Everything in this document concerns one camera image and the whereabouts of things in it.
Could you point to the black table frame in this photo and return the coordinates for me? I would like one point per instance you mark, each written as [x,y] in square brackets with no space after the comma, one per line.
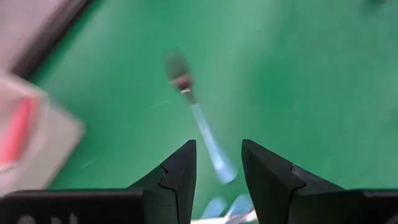
[52,34]

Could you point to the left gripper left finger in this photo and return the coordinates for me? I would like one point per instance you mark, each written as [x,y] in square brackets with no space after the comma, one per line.
[174,193]

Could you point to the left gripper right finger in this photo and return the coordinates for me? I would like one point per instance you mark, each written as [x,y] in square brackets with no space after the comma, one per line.
[280,193]

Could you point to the white plastic bin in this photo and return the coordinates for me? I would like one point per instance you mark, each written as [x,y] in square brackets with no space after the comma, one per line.
[53,149]

